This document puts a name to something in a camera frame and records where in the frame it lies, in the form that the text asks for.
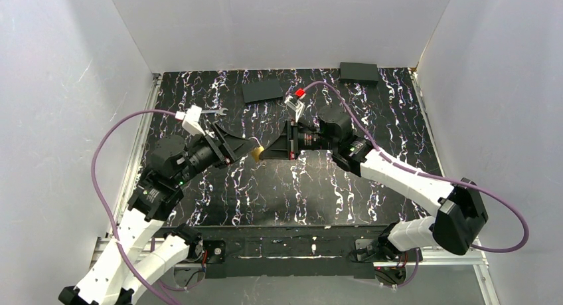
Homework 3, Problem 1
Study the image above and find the small brass padlock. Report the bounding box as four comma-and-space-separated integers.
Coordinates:
250, 137, 264, 162

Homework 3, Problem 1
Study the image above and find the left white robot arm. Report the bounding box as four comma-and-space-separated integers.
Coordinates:
58, 124, 252, 304

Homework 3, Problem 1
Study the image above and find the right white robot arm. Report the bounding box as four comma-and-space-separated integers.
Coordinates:
253, 106, 488, 259

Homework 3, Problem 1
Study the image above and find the silver open-end wrench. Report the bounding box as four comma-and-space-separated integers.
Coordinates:
201, 108, 228, 116

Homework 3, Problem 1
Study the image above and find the black flat plate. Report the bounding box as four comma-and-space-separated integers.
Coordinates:
242, 79, 284, 104

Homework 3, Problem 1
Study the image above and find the black rectangular box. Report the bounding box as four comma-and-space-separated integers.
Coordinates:
339, 62, 380, 84

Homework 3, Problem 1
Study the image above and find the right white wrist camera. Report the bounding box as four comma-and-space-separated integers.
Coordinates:
284, 88, 305, 122

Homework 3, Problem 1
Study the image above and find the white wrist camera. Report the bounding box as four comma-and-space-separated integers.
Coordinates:
284, 88, 305, 122
175, 105, 205, 136

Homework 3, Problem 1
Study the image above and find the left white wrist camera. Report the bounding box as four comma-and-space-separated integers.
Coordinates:
175, 105, 205, 136

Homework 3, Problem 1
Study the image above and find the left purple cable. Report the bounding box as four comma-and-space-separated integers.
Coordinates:
91, 110, 183, 305

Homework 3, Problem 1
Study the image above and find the purple cable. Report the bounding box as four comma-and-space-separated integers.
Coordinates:
303, 80, 530, 290
91, 110, 183, 305

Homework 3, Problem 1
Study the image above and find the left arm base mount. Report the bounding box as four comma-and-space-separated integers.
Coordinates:
173, 241, 226, 291

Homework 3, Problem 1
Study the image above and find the aluminium frame rail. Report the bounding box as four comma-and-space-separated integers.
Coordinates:
85, 72, 161, 264

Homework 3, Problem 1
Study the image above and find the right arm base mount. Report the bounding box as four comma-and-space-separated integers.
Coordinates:
347, 239, 423, 291

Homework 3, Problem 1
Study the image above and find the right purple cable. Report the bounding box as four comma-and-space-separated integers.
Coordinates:
303, 80, 530, 290

